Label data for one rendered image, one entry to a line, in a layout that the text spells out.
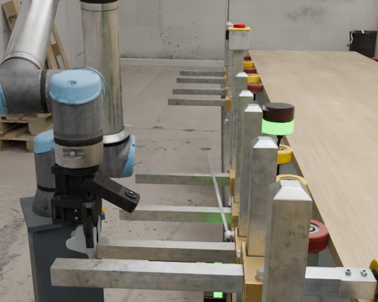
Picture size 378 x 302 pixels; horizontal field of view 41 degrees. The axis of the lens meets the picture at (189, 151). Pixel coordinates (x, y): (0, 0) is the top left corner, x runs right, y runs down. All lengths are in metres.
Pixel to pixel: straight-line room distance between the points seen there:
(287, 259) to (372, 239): 0.54
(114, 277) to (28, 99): 0.44
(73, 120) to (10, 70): 0.22
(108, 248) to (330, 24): 8.10
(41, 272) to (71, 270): 1.07
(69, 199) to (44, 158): 0.76
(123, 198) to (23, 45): 0.41
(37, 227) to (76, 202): 0.77
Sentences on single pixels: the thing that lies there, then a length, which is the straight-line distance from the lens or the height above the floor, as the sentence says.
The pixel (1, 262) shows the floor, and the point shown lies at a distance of 2.79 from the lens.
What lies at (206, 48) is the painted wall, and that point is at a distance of 8.88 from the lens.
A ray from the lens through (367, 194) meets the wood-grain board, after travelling 1.22.
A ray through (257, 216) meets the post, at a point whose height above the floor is 1.04.
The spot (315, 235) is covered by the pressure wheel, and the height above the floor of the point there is 0.91.
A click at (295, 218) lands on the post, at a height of 1.15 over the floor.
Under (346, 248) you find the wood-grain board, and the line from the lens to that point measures 0.97.
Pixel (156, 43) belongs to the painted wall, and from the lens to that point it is 8.99.
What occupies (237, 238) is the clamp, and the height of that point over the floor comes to 0.87.
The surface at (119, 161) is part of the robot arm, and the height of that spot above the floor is 0.79.
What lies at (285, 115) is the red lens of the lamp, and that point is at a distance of 0.94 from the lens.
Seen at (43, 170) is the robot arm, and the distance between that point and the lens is 1.74.
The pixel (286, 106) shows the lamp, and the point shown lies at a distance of 0.96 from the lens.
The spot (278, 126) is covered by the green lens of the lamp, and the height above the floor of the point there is 1.11.
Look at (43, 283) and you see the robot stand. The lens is 1.85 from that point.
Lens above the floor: 1.35
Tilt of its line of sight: 18 degrees down
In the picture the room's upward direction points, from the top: straight up
